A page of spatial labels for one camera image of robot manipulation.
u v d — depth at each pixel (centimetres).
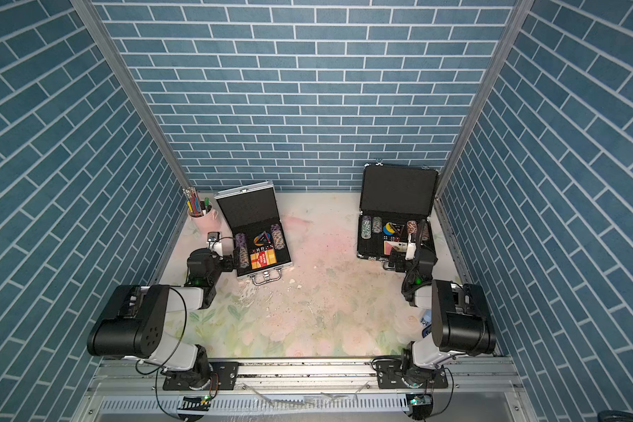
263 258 96
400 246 101
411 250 84
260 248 99
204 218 101
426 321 83
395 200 107
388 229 105
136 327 44
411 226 105
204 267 72
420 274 72
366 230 102
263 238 102
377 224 105
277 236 101
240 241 100
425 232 102
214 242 80
